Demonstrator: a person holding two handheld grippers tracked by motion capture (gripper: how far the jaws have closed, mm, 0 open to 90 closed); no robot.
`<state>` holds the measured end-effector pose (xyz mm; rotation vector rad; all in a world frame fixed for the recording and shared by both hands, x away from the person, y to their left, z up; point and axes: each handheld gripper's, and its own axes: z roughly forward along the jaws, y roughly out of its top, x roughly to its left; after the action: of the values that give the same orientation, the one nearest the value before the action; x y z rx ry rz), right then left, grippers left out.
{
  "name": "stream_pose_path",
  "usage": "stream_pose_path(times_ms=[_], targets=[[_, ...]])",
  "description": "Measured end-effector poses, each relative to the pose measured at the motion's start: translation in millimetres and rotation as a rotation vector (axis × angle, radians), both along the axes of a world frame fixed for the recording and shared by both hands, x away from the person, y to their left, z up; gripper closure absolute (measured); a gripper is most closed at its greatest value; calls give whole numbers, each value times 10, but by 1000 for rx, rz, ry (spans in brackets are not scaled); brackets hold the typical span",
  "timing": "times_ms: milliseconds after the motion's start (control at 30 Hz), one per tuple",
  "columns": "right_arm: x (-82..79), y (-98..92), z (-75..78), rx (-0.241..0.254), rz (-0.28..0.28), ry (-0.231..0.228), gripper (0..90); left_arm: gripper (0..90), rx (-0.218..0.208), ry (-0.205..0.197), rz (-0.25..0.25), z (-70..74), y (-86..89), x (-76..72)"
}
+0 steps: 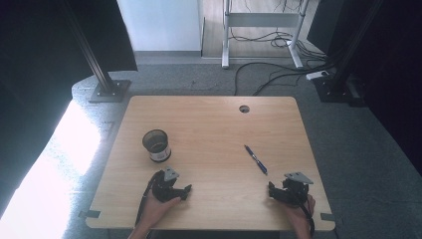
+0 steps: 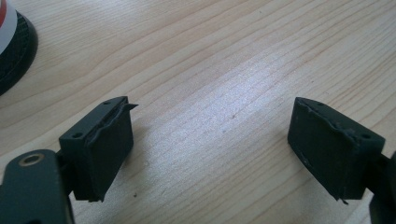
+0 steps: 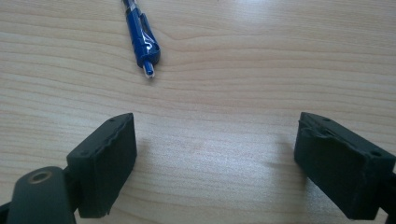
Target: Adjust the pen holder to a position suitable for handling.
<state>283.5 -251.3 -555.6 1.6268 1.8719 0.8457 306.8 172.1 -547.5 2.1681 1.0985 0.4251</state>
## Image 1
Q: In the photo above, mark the person's left hand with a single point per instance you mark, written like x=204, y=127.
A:
x=154, y=210

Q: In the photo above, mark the white power strip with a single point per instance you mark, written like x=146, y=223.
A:
x=316, y=75

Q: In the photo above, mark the black mesh pen holder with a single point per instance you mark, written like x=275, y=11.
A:
x=159, y=151

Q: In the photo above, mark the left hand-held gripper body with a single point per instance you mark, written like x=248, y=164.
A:
x=164, y=191

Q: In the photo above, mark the dark curtain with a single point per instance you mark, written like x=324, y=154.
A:
x=398, y=83
x=33, y=66

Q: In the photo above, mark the person's right hand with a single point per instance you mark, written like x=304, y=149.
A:
x=300, y=217

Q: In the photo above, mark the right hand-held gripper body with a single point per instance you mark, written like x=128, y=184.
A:
x=295, y=192

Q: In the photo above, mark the black tape piece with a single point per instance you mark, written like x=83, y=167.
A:
x=327, y=217
x=89, y=214

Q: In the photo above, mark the black metal stand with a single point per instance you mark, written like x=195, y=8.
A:
x=338, y=83
x=106, y=84

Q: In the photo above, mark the white desk frame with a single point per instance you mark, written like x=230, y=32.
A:
x=262, y=20

